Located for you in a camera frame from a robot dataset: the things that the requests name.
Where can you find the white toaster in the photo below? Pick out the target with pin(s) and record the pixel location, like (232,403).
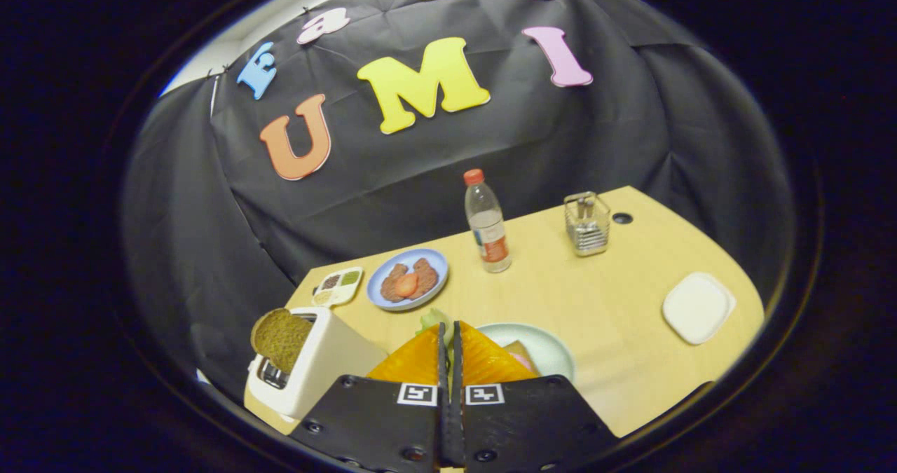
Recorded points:
(329,368)

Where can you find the red tomato slice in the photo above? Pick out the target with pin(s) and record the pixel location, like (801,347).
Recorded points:
(406,285)

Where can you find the brown meat patty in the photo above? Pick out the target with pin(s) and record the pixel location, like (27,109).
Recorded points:
(391,287)
(426,277)

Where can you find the pink ham slice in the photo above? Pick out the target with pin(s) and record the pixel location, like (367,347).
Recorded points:
(522,362)

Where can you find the blue plate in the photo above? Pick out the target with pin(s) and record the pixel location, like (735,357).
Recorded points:
(434,259)

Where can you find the clear water bottle red cap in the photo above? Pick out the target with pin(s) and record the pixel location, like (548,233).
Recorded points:
(488,228)

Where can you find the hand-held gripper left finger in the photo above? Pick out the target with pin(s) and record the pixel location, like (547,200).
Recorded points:
(378,424)

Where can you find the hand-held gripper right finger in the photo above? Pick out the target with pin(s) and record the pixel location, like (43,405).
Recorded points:
(525,424)

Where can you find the white seasoning tray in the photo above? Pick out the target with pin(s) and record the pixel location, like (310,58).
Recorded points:
(338,286)

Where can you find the white square dish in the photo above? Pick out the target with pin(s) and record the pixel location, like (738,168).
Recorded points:
(699,308)

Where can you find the tan bread slice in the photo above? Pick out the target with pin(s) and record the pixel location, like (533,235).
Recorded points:
(524,349)

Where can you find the pale green plate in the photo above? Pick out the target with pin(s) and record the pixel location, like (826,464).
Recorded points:
(550,350)

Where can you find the brown bread slice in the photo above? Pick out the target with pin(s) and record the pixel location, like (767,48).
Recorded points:
(280,336)

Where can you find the green lettuce leaf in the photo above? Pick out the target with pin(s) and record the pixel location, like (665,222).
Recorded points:
(431,321)

